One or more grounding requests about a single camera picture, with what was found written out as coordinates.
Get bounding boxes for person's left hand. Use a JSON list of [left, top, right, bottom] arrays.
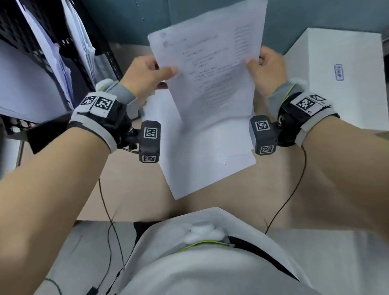
[[119, 53, 181, 108]]

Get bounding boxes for person's right hand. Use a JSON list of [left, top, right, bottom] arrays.
[[244, 44, 290, 98]]

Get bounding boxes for printed white paper sheet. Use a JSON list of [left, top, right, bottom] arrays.
[[145, 0, 277, 123]]

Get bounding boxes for person's left forearm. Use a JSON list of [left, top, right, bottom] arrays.
[[0, 125, 121, 295]]

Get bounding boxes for person's right forearm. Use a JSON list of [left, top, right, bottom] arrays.
[[298, 112, 389, 255]]

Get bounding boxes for grey right wrist sleeve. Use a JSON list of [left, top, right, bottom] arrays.
[[266, 78, 309, 107]]

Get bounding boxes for grey wrist sleeve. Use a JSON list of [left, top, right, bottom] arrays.
[[95, 77, 138, 108], [266, 78, 309, 107]]

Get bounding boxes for grey left wrist sleeve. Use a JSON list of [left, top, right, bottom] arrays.
[[95, 77, 138, 108]]

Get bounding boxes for blank white paper sheet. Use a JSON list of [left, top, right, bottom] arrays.
[[142, 82, 262, 203]]

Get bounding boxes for white foam box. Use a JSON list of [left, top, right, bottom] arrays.
[[281, 22, 389, 138]]

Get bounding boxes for white papers in rack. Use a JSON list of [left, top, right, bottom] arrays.
[[16, 0, 101, 110]]

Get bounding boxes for large white board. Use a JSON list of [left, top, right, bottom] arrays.
[[0, 11, 71, 117]]

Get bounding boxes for black perforated file rack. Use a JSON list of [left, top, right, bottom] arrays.
[[0, 0, 129, 156]]

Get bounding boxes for white chest tracker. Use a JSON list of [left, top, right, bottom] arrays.
[[182, 218, 232, 251]]

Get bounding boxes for person's light grey shirt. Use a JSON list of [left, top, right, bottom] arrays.
[[12, 195, 389, 295]]

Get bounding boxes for right wrist camera with markers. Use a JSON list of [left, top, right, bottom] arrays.
[[249, 114, 280, 156]]

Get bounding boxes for wrist camera with markers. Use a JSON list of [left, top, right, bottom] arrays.
[[249, 114, 280, 156], [136, 119, 165, 164]]

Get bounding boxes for left wrist camera with markers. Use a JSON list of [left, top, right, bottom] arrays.
[[136, 119, 165, 164]]

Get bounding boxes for right wrist strap with markers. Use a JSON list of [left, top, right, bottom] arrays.
[[275, 89, 343, 148]]

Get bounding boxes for wrist strap with markers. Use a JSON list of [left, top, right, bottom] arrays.
[[65, 89, 131, 156], [275, 89, 343, 148]]

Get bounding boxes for left wrist strap with markers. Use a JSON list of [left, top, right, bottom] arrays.
[[65, 89, 131, 156]]

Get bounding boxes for thin black right cable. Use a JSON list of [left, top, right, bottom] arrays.
[[258, 146, 312, 235]]

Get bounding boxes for thin black cable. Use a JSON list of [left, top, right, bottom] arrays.
[[258, 146, 312, 235], [98, 177, 126, 273]]

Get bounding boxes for thin black left cable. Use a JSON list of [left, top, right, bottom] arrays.
[[98, 177, 126, 273]]

